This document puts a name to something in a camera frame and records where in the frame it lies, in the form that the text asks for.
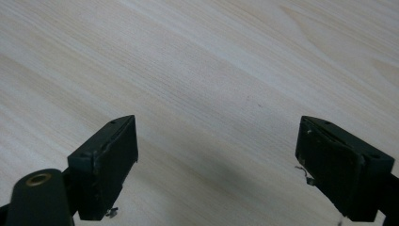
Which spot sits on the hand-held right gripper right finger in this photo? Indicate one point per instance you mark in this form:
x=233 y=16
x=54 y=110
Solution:
x=338 y=166

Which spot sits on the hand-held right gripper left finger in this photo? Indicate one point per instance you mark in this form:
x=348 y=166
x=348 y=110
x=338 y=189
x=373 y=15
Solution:
x=106 y=166

